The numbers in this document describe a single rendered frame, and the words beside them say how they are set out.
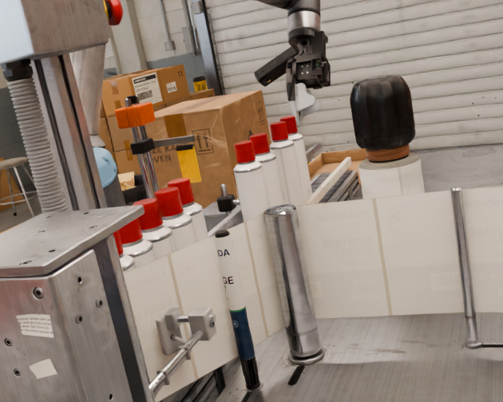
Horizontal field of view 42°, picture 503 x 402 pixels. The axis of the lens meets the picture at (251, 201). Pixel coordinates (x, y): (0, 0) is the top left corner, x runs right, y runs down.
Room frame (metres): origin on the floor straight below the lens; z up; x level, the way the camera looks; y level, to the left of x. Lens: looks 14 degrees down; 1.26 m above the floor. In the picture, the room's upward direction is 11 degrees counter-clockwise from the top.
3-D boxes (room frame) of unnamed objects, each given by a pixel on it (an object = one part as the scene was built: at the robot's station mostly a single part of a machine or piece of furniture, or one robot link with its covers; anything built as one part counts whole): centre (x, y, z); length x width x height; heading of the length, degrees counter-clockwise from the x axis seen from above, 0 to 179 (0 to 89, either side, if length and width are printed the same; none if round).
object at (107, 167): (1.24, 0.30, 1.04); 0.13 x 0.12 x 0.14; 24
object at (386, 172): (0.89, -0.20, 1.03); 0.09 x 0.09 x 0.30
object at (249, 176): (1.16, 0.00, 0.98); 0.05 x 0.05 x 0.20
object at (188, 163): (0.99, 0.08, 1.09); 0.03 x 0.01 x 0.06; 67
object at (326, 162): (1.85, -0.30, 0.85); 0.30 x 0.26 x 0.04; 157
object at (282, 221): (0.73, -0.03, 0.97); 0.05 x 0.05 x 0.19
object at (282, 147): (1.33, -0.08, 0.98); 0.05 x 0.05 x 0.20
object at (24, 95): (0.82, 0.25, 1.18); 0.04 x 0.04 x 0.21
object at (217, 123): (1.68, 0.08, 0.99); 0.30 x 0.24 x 0.27; 158
